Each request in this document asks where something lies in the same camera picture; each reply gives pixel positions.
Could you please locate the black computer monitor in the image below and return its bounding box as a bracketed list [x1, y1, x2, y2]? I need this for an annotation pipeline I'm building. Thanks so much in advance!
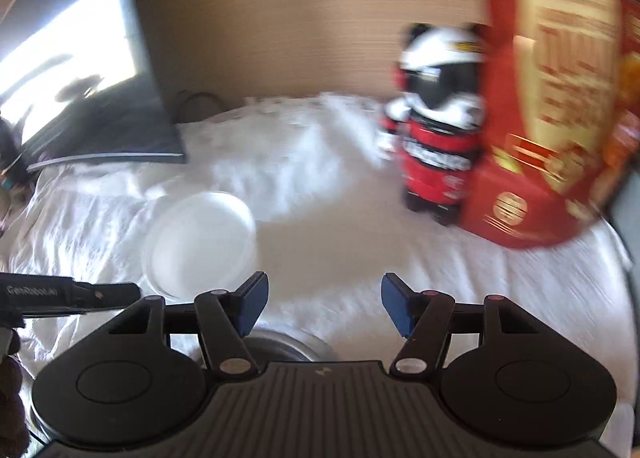
[0, 0, 188, 174]

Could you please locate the black cable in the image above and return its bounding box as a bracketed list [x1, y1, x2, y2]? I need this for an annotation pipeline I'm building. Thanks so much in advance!
[176, 91, 222, 123]

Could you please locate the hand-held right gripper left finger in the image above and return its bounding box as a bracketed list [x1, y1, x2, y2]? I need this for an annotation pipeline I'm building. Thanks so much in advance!
[107, 272, 271, 380]

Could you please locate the panda figurine in red suit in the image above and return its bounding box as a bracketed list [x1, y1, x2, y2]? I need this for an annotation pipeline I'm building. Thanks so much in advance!
[375, 23, 488, 228]

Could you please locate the person's left hand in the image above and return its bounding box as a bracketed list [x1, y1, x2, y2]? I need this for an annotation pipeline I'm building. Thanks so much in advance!
[0, 353, 26, 445]

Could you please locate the white knitted cloth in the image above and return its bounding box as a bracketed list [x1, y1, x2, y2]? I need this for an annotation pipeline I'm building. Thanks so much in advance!
[0, 90, 637, 439]

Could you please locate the stainless steel bowl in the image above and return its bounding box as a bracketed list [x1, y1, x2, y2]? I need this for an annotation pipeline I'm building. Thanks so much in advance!
[197, 328, 341, 370]

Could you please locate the red snack pouch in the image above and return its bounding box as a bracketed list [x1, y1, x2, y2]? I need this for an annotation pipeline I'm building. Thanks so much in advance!
[460, 0, 640, 251]

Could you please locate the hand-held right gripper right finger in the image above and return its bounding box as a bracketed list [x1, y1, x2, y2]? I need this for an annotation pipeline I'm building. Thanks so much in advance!
[381, 273, 538, 379]

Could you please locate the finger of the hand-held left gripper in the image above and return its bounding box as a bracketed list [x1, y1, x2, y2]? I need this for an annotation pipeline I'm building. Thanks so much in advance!
[74, 282, 141, 312]

